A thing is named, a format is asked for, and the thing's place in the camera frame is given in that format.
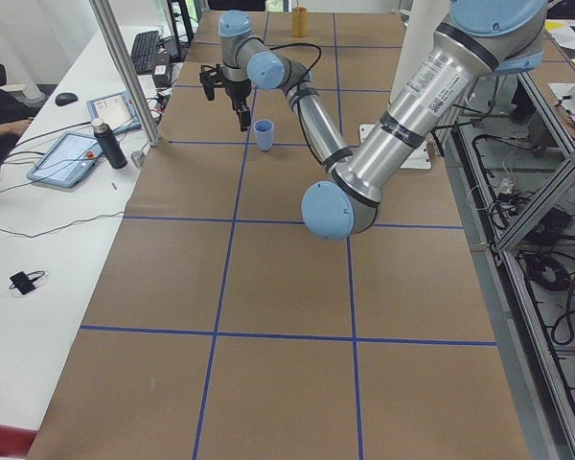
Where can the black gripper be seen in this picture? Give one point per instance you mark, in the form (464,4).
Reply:
(234,90)

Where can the light blue plastic cup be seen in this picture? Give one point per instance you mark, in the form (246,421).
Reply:
(264,134)

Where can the tan bamboo cup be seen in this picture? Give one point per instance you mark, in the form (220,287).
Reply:
(299,21)

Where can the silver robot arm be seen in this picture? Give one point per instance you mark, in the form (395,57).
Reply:
(473,40)

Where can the black box on table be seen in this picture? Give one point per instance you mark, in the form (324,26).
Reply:
(162,71)

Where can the small metal cylinder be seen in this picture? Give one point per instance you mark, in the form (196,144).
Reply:
(138,158)

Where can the black keyboard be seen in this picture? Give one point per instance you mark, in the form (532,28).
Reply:
(143,51)

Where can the blue teach pendant far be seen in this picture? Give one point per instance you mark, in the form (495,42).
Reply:
(117,110)

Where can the blue teach pendant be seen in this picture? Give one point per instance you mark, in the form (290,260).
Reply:
(117,110)
(69,160)

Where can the black water bottle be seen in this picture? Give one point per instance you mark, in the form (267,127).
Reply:
(108,143)

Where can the blue teach pendant near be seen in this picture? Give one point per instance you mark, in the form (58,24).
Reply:
(69,160)

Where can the black computer mouse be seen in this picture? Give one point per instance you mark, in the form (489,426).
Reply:
(65,98)

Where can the small black device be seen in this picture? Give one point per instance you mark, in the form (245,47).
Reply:
(24,282)

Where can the red object at corner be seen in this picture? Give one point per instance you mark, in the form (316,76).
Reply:
(15,442)

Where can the aluminium frame post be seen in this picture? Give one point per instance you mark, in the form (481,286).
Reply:
(118,51)

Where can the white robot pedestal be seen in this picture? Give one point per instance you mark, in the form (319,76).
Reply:
(386,148)

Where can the aluminium side rail frame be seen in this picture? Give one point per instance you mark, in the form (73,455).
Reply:
(510,148)

